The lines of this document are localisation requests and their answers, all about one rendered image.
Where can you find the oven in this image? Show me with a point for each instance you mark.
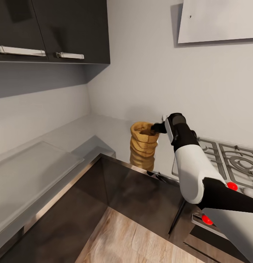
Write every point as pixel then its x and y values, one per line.
pixel 193 231

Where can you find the range hood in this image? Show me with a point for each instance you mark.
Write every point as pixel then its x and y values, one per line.
pixel 214 20

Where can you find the cabinet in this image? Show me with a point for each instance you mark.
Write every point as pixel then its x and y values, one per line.
pixel 54 31

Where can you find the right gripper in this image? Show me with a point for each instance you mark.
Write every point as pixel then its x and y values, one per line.
pixel 158 128

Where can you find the drop in sink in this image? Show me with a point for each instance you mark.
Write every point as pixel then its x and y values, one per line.
pixel 28 175

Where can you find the popcorn bag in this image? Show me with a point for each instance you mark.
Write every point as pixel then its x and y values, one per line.
pixel 143 140

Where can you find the burner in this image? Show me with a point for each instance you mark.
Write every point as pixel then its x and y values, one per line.
pixel 234 163

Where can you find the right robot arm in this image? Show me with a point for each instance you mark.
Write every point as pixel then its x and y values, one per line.
pixel 201 184

